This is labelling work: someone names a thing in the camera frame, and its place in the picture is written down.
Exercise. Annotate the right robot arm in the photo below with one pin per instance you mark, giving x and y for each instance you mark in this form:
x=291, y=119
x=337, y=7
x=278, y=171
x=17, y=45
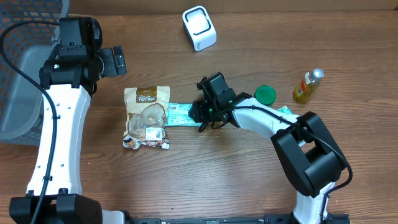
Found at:
x=310, y=157

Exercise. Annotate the brown snack pouch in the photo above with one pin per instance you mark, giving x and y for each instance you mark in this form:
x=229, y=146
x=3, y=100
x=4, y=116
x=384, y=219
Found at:
x=146, y=116

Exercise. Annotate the white barcode scanner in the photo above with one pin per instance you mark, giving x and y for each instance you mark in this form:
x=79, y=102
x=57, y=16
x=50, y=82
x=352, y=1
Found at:
x=199, y=28

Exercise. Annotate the grey plastic mesh basket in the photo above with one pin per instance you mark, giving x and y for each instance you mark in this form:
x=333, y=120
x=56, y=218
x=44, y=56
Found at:
x=27, y=47

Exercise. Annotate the green tissue pack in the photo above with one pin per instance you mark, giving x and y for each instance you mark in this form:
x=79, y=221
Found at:
x=284, y=109

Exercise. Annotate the green lid white jar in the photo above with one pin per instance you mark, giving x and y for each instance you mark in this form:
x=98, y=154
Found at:
x=265, y=94

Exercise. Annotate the yellow oil bottle silver cap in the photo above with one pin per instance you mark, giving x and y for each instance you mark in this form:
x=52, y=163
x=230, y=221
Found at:
x=304, y=91

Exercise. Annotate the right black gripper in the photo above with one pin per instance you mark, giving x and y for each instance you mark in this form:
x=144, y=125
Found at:
x=196, y=111

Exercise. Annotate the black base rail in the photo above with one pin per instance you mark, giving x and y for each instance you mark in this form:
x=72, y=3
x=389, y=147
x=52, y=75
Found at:
x=202, y=221

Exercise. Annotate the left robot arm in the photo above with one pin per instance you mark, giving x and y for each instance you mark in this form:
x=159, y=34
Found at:
x=68, y=80

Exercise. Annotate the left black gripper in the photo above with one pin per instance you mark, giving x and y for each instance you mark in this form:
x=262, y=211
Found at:
x=115, y=60

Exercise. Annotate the mint green snack bar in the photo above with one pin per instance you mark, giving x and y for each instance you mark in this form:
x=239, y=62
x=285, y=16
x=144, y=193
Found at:
x=177, y=115

